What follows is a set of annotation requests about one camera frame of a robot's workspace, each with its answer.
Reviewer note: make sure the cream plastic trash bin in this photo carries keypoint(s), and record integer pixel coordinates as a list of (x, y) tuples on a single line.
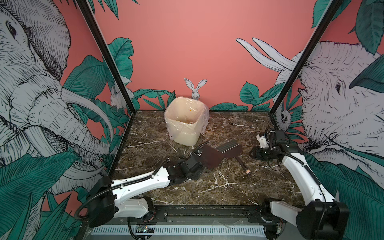
[(186, 123)]

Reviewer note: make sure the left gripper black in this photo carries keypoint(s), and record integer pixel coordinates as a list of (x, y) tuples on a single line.
[(197, 174)]

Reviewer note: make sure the black right frame post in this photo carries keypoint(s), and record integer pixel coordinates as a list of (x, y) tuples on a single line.
[(325, 20)]

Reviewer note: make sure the dark brown hand brush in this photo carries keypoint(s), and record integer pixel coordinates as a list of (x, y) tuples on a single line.
[(233, 149)]

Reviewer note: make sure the small green circuit board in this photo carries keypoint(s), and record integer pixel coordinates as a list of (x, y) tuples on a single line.
[(145, 230)]

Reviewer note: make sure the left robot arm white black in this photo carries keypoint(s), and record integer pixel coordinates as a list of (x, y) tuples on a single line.
[(110, 199)]

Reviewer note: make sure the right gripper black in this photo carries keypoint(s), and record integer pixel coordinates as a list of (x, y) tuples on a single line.
[(256, 154)]

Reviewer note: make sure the black left frame post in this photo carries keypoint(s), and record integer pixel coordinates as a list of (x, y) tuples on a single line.
[(88, 15)]

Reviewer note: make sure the white perforated vent strip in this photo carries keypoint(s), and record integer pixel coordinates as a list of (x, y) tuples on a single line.
[(177, 230)]

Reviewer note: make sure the black front mounting rail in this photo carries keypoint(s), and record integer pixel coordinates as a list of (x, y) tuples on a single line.
[(211, 215)]

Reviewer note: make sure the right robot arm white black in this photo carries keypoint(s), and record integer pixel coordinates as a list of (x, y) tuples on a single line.
[(322, 217)]

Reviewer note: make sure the black frame post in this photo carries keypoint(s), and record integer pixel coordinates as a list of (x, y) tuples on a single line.
[(325, 20), (88, 15)]

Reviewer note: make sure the dark brown dustpan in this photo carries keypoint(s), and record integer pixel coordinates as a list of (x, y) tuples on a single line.
[(209, 157)]

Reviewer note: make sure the clear plastic bin liner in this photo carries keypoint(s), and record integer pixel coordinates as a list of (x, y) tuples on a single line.
[(201, 126)]

